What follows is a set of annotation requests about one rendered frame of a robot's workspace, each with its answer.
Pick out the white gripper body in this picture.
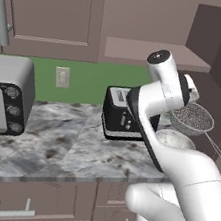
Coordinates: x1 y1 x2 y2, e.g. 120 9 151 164
180 73 204 104

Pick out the metal mesh tea strainer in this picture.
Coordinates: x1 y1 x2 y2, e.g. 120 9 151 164
161 98 221 167

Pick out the brown open shelf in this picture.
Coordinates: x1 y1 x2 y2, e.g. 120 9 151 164
103 32 215 76

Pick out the black toaster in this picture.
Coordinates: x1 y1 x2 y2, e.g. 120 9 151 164
97 83 166 148

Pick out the wide brown drawer front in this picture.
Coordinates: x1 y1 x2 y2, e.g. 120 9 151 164
0 165 99 221

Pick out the grey toaster oven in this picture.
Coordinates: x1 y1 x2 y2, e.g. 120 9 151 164
0 53 42 143

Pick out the beige wall outlet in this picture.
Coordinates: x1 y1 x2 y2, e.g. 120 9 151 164
52 65 73 91

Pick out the brown wall cabinet door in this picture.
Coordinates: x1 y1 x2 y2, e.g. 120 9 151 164
0 0 108 70

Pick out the grey drawer handle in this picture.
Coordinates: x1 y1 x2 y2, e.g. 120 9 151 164
0 193 39 221

